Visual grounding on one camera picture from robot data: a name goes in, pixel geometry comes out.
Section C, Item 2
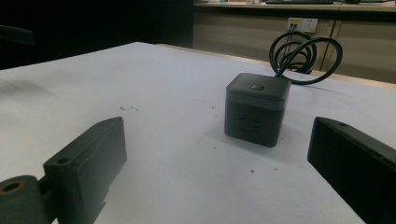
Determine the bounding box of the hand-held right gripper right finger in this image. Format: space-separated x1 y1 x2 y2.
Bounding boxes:
306 116 396 224

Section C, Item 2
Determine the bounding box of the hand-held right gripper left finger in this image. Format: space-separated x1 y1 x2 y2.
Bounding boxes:
42 116 128 224

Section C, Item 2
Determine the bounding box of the dark grey cube power socket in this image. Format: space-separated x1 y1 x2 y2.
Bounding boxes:
223 72 292 148

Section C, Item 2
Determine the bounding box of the black coiled power cable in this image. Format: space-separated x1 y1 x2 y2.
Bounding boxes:
268 30 344 86

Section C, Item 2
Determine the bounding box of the white wall socket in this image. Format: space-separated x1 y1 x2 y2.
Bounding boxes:
286 17 319 34

